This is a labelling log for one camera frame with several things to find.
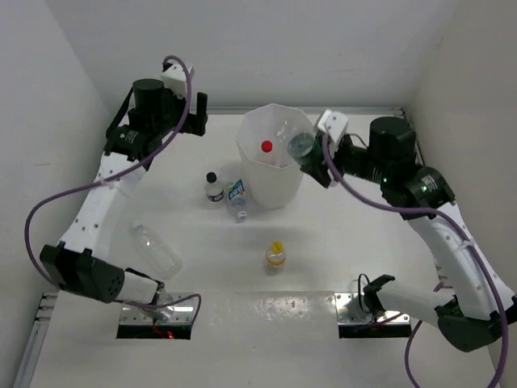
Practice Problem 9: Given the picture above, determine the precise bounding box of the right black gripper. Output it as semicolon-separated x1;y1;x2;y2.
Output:
301;133;389;186

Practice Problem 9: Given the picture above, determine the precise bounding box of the green label plastic bottle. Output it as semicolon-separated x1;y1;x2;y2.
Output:
276;118;315;167

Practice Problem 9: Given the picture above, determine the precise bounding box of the red cap plastic bottle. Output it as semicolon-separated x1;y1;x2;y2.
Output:
257;140;278;166

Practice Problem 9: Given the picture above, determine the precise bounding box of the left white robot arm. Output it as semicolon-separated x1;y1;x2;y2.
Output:
40;78;208;306

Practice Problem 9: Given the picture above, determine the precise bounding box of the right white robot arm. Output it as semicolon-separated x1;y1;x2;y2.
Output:
287;111;516;352

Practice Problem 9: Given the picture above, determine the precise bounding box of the white octagonal plastic bin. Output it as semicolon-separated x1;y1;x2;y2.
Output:
236;103;313;209

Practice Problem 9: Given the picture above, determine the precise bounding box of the black cap small bottle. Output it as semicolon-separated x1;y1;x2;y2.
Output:
204;171;225;205

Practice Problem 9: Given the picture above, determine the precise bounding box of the light blue label bottle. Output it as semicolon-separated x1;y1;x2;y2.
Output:
225;179;249;222

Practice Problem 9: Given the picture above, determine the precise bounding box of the yellow cap small bottle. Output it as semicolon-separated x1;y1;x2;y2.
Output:
265;241;286;275

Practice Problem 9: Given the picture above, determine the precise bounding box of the clear unlabelled plastic bottle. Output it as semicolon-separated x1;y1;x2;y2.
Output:
130;221;183;280

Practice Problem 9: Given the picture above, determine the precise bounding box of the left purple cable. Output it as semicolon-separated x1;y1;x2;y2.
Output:
23;55;202;323

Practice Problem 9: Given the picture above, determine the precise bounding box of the purple cable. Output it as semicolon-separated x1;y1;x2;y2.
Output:
23;55;202;323
321;133;510;388

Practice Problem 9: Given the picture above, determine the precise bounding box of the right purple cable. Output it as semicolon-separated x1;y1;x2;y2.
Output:
321;133;510;388

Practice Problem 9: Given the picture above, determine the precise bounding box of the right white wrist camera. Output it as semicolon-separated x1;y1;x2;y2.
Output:
315;109;349;146

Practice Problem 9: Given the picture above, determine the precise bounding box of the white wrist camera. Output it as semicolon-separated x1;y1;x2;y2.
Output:
161;63;187;99
315;109;349;146

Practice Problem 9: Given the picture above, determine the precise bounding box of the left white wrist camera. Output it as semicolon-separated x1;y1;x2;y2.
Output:
161;63;187;99

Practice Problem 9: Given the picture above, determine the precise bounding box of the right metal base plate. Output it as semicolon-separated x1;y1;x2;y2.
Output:
334;292;410;326

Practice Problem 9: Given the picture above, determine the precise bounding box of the metal base plate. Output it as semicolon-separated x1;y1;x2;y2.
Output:
334;292;410;326
119;292;199;327

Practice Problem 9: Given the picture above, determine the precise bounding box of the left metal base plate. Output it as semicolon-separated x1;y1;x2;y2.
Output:
119;292;199;327

